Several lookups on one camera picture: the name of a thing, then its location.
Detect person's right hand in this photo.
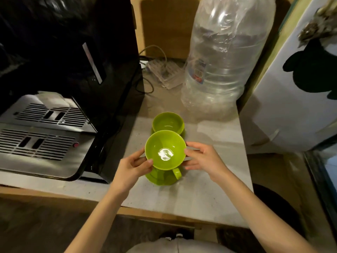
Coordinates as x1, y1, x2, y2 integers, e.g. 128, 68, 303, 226
181, 141, 233, 184

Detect person's left hand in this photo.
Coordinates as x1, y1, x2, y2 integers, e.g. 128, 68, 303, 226
110, 147, 154, 196

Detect green plastic cup with handle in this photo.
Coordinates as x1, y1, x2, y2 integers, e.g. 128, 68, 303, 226
144, 130, 187, 180

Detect person's left forearm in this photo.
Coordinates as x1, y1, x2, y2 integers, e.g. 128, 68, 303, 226
64, 181, 131, 253

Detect person's right forearm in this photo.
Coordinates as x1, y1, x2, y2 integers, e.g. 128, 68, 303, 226
214, 170, 319, 253

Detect green plastic saucer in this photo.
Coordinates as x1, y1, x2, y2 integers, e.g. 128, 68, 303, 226
145, 167, 185, 186

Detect black shoes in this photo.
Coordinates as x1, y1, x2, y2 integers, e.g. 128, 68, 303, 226
160, 229, 195, 241

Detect grey trousers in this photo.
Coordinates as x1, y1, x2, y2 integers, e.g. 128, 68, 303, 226
126, 237, 235, 253

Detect white power strip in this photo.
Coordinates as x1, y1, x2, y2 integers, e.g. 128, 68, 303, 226
146, 59, 185, 90

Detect black coffee machine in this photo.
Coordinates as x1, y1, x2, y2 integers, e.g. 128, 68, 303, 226
0, 0, 145, 184

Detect black round stool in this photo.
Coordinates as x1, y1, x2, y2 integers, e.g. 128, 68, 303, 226
252, 183, 306, 239

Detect white refrigerator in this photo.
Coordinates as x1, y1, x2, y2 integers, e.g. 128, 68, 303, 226
239, 0, 337, 155

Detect silver grated drip tray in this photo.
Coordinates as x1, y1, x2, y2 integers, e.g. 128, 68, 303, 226
0, 123, 96, 180

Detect large clear plastic water bottle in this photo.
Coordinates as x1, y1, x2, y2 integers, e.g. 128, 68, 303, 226
181, 0, 276, 122

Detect white folded cloth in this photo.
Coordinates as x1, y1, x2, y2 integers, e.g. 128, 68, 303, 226
35, 91, 79, 109

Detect silver grated cup tray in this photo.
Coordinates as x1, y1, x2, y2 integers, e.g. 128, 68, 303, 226
0, 94, 97, 134

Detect glass framed panel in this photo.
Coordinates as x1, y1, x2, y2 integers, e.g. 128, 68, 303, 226
303, 135, 337, 236

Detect brown wooden back board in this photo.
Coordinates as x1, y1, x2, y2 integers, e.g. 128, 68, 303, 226
130, 0, 201, 60

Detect black shaped fridge magnet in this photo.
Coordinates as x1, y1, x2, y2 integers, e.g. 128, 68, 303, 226
282, 39, 337, 100

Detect dried plant bunch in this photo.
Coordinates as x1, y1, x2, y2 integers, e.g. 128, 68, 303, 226
298, 0, 337, 48

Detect black cable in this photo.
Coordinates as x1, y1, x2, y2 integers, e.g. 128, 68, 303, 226
135, 56, 155, 94

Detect white cable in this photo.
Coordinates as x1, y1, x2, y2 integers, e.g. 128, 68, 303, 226
139, 45, 168, 74

